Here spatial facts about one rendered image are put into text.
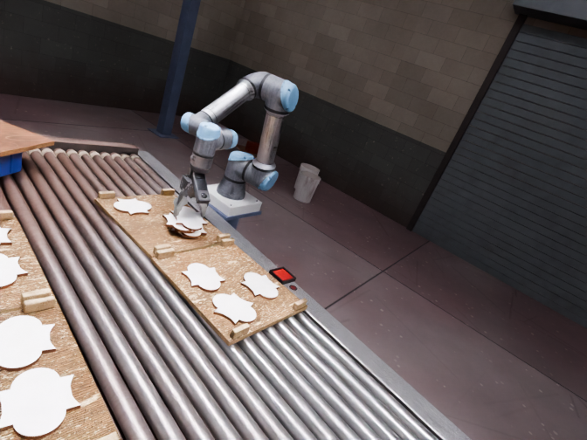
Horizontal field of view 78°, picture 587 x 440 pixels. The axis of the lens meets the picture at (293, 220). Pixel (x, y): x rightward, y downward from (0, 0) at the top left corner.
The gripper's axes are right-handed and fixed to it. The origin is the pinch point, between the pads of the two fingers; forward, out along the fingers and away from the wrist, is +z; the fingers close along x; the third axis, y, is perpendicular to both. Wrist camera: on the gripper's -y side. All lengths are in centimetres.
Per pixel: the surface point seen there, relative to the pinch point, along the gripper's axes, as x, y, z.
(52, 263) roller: 43.5, -16.2, 7.5
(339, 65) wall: -366, 383, -80
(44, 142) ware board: 44, 47, -4
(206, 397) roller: 18, -69, 7
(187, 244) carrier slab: 2.6, -9.7, 6.1
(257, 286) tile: -12.2, -36.8, 5.0
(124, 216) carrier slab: 20.2, 9.1, 6.1
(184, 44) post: -133, 435, -32
